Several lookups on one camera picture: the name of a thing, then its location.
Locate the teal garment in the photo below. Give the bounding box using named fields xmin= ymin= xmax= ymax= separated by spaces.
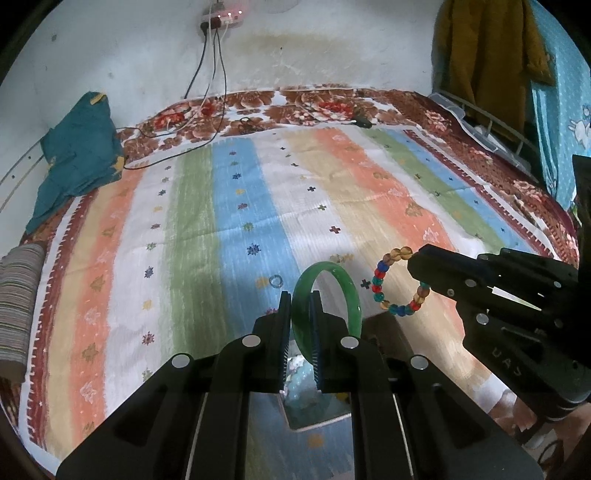
xmin=25 ymin=91 xmax=126 ymax=235

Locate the white charging cable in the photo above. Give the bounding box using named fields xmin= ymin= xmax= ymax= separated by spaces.
xmin=157 ymin=28 xmax=218 ymax=134

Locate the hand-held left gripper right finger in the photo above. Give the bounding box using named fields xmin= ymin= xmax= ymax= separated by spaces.
xmin=310 ymin=290 xmax=546 ymax=480

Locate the teal printed curtain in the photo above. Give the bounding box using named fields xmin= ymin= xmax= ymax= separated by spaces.
xmin=529 ymin=0 xmax=591 ymax=204

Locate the green jade bangle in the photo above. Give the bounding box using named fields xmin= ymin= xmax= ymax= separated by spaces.
xmin=290 ymin=261 xmax=363 ymax=370

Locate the multicolour glass bead bracelet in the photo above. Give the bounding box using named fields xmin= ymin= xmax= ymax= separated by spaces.
xmin=370 ymin=246 xmax=431 ymax=318

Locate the mustard yellow hanging garment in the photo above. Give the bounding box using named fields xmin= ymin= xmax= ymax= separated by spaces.
xmin=434 ymin=0 xmax=555 ymax=144

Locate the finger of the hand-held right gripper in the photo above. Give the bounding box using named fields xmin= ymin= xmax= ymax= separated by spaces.
xmin=409 ymin=261 xmax=532 ymax=328
xmin=416 ymin=246 xmax=580 ymax=308

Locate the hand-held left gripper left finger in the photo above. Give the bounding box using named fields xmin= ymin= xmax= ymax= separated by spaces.
xmin=55 ymin=290 xmax=293 ymax=480

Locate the white decorated headboard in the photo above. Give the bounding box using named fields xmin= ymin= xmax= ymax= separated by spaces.
xmin=0 ymin=138 xmax=47 ymax=217

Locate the grey striped pillow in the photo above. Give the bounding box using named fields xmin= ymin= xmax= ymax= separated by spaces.
xmin=0 ymin=242 xmax=47 ymax=383

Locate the black power cable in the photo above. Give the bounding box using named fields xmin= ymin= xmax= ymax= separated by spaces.
xmin=124 ymin=30 xmax=228 ymax=162
xmin=115 ymin=30 xmax=208 ymax=139

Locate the white power strip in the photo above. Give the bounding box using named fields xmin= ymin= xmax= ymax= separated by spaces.
xmin=199 ymin=9 xmax=245 ymax=29

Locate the colourful striped cloth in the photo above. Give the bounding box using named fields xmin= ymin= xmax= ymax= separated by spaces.
xmin=18 ymin=124 xmax=561 ymax=467

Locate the light blue bead bracelet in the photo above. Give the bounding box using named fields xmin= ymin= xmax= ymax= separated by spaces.
xmin=286 ymin=357 xmax=324 ymax=402

